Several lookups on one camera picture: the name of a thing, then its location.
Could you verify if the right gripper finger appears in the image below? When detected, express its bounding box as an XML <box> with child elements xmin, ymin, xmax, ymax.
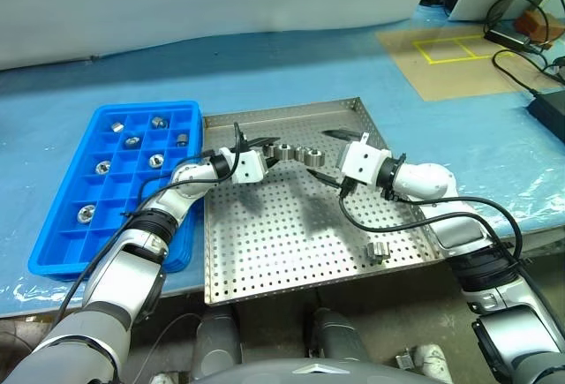
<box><xmin>306</xmin><ymin>167</ymin><xmax>344</xmax><ymax>190</ymax></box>
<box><xmin>320</xmin><ymin>129</ymin><xmax>370</xmax><ymax>143</ymax></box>

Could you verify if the blue compartment tray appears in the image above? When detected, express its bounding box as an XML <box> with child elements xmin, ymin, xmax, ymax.
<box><xmin>26</xmin><ymin>100</ymin><xmax>207</xmax><ymax>282</ymax></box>

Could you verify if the perforated metal tray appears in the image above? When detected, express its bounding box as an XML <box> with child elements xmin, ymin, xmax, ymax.
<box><xmin>201</xmin><ymin>96</ymin><xmax>447</xmax><ymax>305</ymax></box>

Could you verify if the blue plastic table cover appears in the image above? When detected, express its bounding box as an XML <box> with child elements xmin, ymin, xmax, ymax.
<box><xmin>0</xmin><ymin>4</ymin><xmax>565</xmax><ymax>319</ymax></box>

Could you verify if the brown cardboard mat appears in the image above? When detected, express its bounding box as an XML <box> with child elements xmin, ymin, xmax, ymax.
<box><xmin>375</xmin><ymin>25</ymin><xmax>546</xmax><ymax>102</ymax></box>

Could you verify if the grey rounded cylinder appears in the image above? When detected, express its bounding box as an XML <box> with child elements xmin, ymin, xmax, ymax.
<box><xmin>192</xmin><ymin>312</ymin><xmax>243</xmax><ymax>379</ymax></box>
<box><xmin>304</xmin><ymin>308</ymin><xmax>367</xmax><ymax>363</ymax></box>

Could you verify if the grey robot torso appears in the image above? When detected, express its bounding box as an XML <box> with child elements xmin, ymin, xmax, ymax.
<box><xmin>189</xmin><ymin>357</ymin><xmax>442</xmax><ymax>384</ymax></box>

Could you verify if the small black power adapter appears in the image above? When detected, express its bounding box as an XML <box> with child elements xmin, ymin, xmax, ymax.
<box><xmin>483</xmin><ymin>26</ymin><xmax>533</xmax><ymax>52</ymax></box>

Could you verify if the large black power brick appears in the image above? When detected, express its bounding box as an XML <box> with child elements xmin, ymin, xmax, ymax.
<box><xmin>527</xmin><ymin>90</ymin><xmax>565</xmax><ymax>138</ymax></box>

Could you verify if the white wrapped bundle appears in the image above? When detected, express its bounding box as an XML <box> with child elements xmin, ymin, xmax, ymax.
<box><xmin>152</xmin><ymin>370</ymin><xmax>186</xmax><ymax>384</ymax></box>

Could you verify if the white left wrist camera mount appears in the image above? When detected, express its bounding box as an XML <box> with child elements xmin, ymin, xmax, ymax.
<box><xmin>219</xmin><ymin>147</ymin><xmax>271</xmax><ymax>184</ymax></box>

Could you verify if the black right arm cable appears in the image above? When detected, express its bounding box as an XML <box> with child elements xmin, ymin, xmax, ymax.
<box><xmin>338</xmin><ymin>152</ymin><xmax>565</xmax><ymax>314</ymax></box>

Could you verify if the thin grey wire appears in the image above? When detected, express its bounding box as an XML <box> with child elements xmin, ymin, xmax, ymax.
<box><xmin>136</xmin><ymin>312</ymin><xmax>204</xmax><ymax>384</ymax></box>

